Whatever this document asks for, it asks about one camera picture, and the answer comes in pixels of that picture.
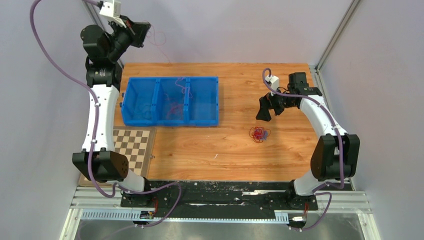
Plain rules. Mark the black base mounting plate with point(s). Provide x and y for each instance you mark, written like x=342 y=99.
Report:
x=222 y=199

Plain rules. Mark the right aluminium corner post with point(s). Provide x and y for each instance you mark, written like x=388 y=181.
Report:
x=348 y=15

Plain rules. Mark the aluminium corner post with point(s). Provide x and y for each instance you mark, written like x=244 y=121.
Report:
x=99 y=45
x=348 y=15

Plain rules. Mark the left aluminium corner post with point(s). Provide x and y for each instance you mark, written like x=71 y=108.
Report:
x=99 y=45

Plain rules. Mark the blue three-compartment plastic bin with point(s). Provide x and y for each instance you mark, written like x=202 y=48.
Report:
x=171 y=101

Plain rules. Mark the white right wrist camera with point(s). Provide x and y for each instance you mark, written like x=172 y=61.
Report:
x=273 y=82

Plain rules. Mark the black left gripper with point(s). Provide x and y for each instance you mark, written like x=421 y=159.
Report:
x=136 y=32

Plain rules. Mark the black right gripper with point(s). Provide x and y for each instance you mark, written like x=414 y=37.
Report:
x=266 y=102

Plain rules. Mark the white slotted cable duct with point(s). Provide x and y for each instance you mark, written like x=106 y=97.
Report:
x=144 y=216

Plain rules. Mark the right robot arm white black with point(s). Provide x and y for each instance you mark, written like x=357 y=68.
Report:
x=335 y=156

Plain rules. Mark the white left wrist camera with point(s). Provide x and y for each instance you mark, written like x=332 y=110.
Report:
x=111 y=10

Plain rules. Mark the aluminium frame rail front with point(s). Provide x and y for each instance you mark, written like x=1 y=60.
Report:
x=342 y=202

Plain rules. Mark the wooden chessboard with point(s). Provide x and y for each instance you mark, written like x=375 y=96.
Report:
x=136 y=143

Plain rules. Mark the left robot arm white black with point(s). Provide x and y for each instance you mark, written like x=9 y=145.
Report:
x=98 y=160

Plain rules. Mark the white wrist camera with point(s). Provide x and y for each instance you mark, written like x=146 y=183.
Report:
x=273 y=82
x=111 y=10

